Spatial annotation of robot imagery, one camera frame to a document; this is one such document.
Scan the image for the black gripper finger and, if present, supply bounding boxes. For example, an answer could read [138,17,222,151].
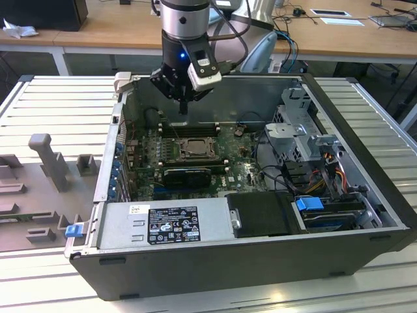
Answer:
[183,87,210,115]
[149,66,189,115]

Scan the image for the thin metal locking lever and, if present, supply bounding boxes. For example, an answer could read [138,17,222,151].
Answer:
[182,148,216,159]
[169,123,183,144]

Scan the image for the silver CPU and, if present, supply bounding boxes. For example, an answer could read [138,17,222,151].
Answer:
[186,140,209,156]

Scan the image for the metal socket cover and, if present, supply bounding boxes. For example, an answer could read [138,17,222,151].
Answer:
[178,136,216,160]

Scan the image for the black RAM slot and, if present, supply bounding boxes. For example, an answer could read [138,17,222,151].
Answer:
[162,129,220,134]
[162,166,229,173]
[162,163,227,170]
[162,125,220,131]
[161,158,222,163]
[161,160,225,166]
[162,132,220,138]
[162,122,220,127]

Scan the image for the CPU socket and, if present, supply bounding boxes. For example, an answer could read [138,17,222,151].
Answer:
[177,136,218,161]

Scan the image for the black cylinder component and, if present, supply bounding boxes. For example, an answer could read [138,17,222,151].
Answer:
[145,108,160,128]

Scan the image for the light grey case latch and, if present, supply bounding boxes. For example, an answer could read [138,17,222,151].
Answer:
[113,72,133,98]

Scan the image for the pale blue teach pendant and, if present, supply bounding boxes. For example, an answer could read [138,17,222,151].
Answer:
[240,31,279,74]

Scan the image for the black graphics card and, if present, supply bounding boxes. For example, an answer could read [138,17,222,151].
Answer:
[162,168,212,188]

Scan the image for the green motherboard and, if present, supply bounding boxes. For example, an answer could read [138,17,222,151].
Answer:
[125,125,281,201]

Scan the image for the metal drive cage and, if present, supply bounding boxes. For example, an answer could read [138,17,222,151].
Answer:
[263,87,346,164]

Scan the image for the black plastic shroud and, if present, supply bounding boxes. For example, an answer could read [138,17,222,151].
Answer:
[226,192,307,239]

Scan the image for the black box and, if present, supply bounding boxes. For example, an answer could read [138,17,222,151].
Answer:
[0,0,89,32]

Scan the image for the grey power supply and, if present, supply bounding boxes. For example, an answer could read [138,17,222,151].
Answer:
[97,197,235,250]

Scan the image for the crumpled white paper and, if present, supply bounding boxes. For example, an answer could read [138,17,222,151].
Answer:
[2,18,39,39]

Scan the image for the hard disk in blue carrier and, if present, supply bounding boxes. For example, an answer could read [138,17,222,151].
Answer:
[291,195,366,234]

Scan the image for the white paper sheet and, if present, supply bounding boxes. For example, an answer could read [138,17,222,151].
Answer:
[321,16,367,27]

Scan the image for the grey parts rack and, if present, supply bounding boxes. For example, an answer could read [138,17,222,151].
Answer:
[0,132,100,254]

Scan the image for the open black PC case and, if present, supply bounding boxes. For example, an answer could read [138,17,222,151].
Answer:
[64,72,412,303]

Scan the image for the green RAM stick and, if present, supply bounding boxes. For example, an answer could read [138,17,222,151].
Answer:
[0,212,55,226]

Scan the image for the grey tablet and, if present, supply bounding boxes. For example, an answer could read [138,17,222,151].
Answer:
[367,14,414,29]

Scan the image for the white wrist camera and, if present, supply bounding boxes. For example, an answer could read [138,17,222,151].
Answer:
[187,50,223,92]

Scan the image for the black camera cable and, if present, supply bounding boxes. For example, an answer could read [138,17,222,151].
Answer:
[208,0,250,71]

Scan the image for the blue cable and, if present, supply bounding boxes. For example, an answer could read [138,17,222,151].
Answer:
[276,31,299,71]

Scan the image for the white desk cable hatch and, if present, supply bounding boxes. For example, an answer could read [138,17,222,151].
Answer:
[309,8,351,17]

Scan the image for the yellow red power wires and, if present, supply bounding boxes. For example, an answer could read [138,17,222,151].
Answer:
[308,162,348,193]

